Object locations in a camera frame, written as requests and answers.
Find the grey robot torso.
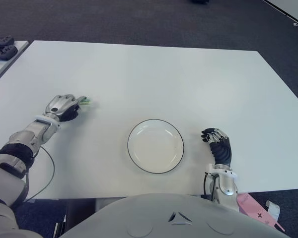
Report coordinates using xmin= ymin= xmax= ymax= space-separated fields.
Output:
xmin=61 ymin=193 xmax=289 ymax=238

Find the pink cardboard box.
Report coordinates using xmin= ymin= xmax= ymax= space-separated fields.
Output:
xmin=237 ymin=193 xmax=286 ymax=232

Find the white plate with black rim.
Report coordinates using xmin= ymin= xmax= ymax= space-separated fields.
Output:
xmin=127 ymin=119 xmax=185 ymax=174

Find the black game controller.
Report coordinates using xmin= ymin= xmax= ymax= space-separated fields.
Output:
xmin=0 ymin=36 xmax=15 ymax=48
xmin=0 ymin=45 xmax=18 ymax=61

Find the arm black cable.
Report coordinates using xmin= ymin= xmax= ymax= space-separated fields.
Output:
xmin=203 ymin=172 xmax=218 ymax=200
xmin=23 ymin=146 xmax=56 ymax=201

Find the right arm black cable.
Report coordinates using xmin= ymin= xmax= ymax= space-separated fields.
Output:
xmin=203 ymin=172 xmax=218 ymax=200

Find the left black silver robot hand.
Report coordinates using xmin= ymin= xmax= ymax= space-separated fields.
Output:
xmin=44 ymin=94 xmax=80 ymax=122

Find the green toothpaste tube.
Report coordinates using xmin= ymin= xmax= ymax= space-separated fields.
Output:
xmin=78 ymin=96 xmax=94 ymax=106

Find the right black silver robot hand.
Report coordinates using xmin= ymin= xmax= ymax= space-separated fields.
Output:
xmin=201 ymin=127 xmax=232 ymax=167

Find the white paper tag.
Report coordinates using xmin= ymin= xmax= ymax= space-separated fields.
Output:
xmin=265 ymin=200 xmax=281 ymax=221

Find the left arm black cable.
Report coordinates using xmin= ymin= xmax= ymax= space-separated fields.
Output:
xmin=23 ymin=146 xmax=56 ymax=201

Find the white side table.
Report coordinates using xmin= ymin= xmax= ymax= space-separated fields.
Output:
xmin=0 ymin=40 xmax=30 ymax=88

